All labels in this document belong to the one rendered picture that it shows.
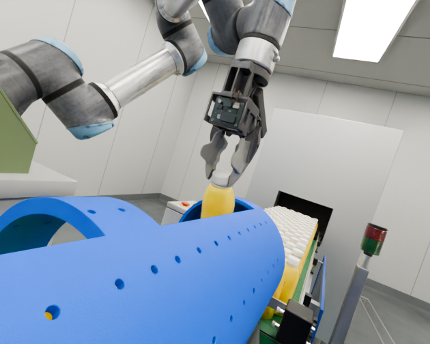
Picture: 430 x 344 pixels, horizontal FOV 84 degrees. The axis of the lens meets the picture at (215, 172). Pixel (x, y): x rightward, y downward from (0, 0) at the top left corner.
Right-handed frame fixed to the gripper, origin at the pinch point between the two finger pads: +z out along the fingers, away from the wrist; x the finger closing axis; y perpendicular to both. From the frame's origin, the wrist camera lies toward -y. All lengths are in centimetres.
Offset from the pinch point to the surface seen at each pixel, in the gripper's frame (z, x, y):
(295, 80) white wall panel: -207, -108, -434
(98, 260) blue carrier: 6.3, 7.1, 30.7
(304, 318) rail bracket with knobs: 27.6, 22.7, -23.5
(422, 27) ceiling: -215, 51, -277
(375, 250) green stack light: 10, 38, -58
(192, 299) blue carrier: 9.5, 11.5, 23.6
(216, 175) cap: 0.1, -0.4, 1.8
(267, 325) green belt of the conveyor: 38, 15, -30
